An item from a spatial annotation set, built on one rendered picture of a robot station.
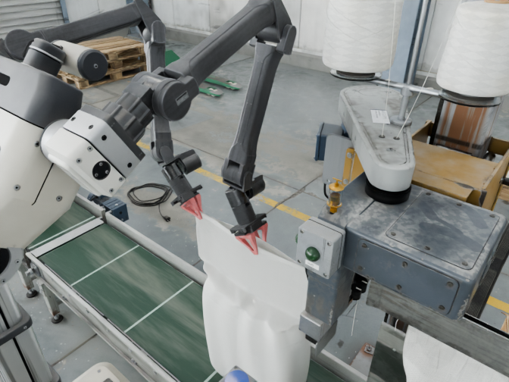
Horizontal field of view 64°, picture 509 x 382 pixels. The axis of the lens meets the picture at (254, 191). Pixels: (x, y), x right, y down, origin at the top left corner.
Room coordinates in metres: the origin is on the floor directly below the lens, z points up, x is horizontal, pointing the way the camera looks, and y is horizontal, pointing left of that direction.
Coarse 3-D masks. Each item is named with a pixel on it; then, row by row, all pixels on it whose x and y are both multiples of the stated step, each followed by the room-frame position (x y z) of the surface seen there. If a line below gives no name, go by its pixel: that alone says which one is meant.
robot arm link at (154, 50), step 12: (156, 24) 1.34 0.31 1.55; (156, 36) 1.32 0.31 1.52; (144, 48) 1.36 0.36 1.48; (156, 48) 1.33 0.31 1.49; (156, 60) 1.31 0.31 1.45; (156, 120) 1.22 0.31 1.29; (156, 132) 1.19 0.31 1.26; (168, 132) 1.21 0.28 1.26; (156, 144) 1.17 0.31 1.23; (168, 144) 1.19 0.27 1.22; (156, 156) 1.16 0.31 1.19
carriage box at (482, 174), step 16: (416, 144) 0.97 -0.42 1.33; (496, 144) 1.00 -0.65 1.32; (416, 160) 0.88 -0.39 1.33; (432, 160) 0.88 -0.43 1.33; (448, 160) 0.88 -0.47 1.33; (464, 160) 0.88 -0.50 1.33; (480, 160) 0.88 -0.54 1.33; (448, 176) 0.80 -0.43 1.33; (464, 176) 0.80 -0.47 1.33; (480, 176) 0.80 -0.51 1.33; (496, 176) 0.83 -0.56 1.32; (480, 192) 0.73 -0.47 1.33; (496, 192) 0.94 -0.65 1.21
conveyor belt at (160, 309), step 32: (64, 256) 1.62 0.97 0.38; (96, 256) 1.62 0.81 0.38; (128, 256) 1.62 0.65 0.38; (96, 288) 1.39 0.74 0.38; (128, 288) 1.40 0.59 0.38; (160, 288) 1.40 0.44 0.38; (192, 288) 1.40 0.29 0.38; (128, 320) 1.21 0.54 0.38; (160, 320) 1.21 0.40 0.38; (192, 320) 1.21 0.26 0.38; (160, 352) 1.05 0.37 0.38; (192, 352) 1.05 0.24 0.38
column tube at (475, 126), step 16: (480, 0) 0.98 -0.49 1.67; (448, 112) 0.98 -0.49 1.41; (464, 112) 0.96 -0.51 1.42; (480, 112) 0.94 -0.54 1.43; (496, 112) 0.97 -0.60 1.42; (448, 128) 0.98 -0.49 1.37; (464, 128) 0.96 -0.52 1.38; (480, 128) 0.93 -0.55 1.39; (448, 144) 0.97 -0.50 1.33; (464, 144) 0.95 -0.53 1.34; (480, 144) 0.93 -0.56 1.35
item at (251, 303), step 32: (224, 224) 1.04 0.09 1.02; (224, 256) 1.02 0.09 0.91; (256, 256) 0.92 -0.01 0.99; (288, 256) 0.88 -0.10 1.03; (224, 288) 0.96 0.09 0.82; (256, 288) 0.92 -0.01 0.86; (288, 288) 0.86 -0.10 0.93; (224, 320) 0.91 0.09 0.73; (256, 320) 0.84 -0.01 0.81; (288, 320) 0.83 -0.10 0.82; (224, 352) 0.91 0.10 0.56; (256, 352) 0.82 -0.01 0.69; (288, 352) 0.78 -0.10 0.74
